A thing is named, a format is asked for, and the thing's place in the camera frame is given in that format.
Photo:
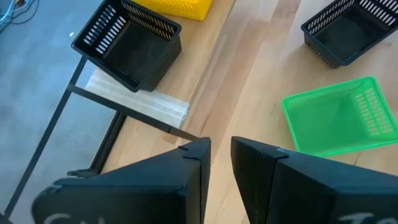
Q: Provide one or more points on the black plastic slotted basket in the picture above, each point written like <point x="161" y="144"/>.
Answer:
<point x="136" y="53"/>
<point x="345" y="37"/>

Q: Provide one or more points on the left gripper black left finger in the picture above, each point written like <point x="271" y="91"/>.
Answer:
<point x="140" y="193"/>

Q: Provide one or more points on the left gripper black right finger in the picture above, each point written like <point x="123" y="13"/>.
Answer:
<point x="311" y="193"/>

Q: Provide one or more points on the light wooden shelf board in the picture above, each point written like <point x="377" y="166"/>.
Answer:
<point x="140" y="102"/>

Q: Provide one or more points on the yellow plastic slotted basket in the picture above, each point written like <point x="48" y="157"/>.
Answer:
<point x="183" y="9"/>

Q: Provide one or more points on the green plastic slotted basket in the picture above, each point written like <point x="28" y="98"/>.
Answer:
<point x="326" y="124"/>

